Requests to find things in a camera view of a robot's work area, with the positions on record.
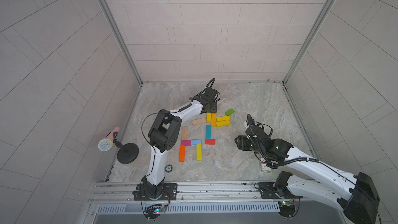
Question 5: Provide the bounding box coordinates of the teal block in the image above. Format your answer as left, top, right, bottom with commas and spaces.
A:
206, 125, 211, 139

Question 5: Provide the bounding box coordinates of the natural wood block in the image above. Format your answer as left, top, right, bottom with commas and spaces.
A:
181, 126, 188, 140
192, 118, 207, 126

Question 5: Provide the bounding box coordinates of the red block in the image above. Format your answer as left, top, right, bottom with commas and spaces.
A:
205, 139, 216, 145

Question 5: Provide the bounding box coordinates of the light blue block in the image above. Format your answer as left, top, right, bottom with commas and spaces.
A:
191, 139, 202, 146

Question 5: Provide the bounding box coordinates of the magenta block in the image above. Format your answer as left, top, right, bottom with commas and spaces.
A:
181, 140, 192, 146

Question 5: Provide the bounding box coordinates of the yellow block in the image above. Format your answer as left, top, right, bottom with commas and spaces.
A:
196, 144, 202, 161
206, 113, 211, 123
216, 120, 231, 127
216, 116, 231, 122

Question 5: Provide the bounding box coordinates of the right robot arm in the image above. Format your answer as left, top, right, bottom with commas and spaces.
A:
234, 115, 381, 224

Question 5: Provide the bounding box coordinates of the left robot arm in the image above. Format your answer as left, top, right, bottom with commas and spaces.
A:
142, 78, 221, 198

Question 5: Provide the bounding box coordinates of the upright yellow block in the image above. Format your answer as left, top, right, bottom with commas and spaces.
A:
206, 113, 211, 123

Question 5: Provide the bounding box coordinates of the amber orange block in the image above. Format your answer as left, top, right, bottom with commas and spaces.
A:
211, 113, 217, 127

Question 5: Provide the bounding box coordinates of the playing card box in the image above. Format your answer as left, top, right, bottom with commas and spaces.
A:
260, 162, 272, 173

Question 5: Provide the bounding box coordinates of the green block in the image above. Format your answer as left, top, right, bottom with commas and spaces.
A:
225, 109, 235, 116

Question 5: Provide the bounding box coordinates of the right circuit board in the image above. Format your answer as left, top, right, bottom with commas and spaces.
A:
278, 201, 296, 218

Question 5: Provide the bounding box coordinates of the circuit board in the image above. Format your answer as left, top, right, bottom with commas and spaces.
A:
278, 201, 296, 218
144, 204, 166, 220

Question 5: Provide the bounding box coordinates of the black microphone stand base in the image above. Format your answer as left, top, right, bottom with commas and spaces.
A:
117, 143, 140, 164

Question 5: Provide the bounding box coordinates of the left circuit board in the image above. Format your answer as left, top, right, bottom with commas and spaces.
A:
144, 204, 166, 220

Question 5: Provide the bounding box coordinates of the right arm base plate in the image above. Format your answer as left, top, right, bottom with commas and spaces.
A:
255, 181, 295, 199

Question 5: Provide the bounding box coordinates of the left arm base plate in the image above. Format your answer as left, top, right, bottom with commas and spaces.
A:
133, 183, 178, 201

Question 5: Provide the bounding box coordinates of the aluminium mounting rail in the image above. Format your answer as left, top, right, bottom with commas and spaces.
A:
88, 179, 347, 205

